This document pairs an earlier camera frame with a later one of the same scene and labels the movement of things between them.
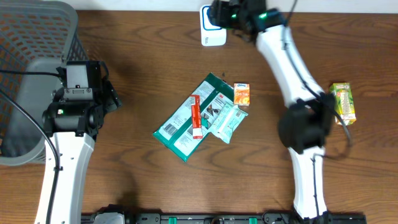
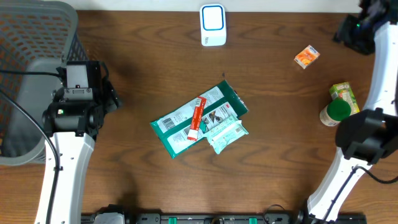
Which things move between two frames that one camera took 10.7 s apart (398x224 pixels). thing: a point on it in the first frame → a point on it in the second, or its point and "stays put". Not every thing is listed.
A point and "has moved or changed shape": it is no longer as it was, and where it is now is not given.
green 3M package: [176, 132] has moved or changed shape
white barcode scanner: [211, 35] stays put
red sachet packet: [196, 116] has moved or changed shape
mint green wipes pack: [227, 121] has moved or changed shape
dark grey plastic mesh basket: [37, 37] stays put
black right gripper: [225, 14] → [346, 33]
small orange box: [241, 94] → [306, 57]
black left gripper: [110, 97] stays put
